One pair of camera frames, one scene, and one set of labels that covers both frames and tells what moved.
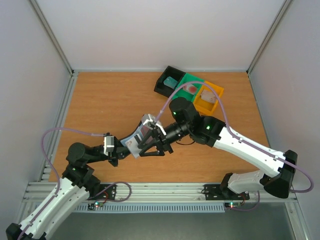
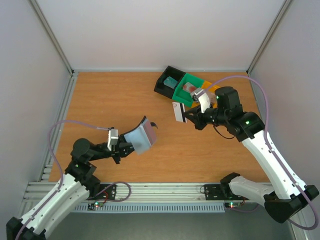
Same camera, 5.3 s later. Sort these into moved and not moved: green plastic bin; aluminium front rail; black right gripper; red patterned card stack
Moved: black right gripper
Not moved: red patterned card stack; green plastic bin; aluminium front rail
